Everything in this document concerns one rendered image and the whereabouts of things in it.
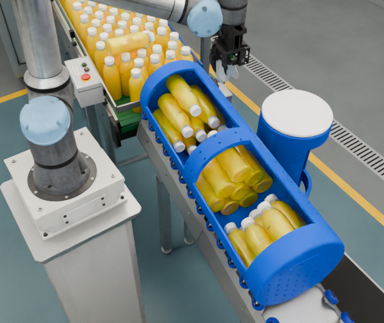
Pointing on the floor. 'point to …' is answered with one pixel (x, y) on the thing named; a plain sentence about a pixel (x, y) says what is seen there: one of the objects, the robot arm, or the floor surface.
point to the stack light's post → (205, 52)
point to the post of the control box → (93, 123)
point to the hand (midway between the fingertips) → (222, 78)
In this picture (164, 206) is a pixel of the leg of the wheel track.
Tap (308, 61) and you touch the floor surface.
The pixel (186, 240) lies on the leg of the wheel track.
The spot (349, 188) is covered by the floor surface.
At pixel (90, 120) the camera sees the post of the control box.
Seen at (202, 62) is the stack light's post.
